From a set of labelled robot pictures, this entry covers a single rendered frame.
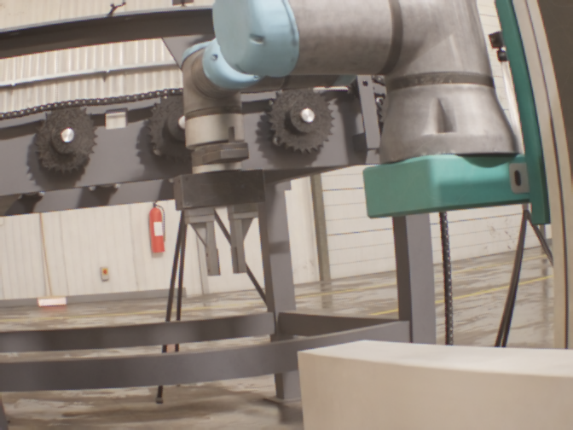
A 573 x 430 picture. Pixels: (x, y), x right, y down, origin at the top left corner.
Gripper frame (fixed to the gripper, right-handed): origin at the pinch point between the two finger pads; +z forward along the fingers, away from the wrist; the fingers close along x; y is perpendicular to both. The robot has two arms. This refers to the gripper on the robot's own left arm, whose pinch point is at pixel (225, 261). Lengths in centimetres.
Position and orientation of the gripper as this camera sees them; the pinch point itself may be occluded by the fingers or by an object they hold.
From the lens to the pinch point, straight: 143.5
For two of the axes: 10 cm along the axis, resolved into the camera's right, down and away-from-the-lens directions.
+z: 1.0, 10.0, -0.2
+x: -9.3, 0.8, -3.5
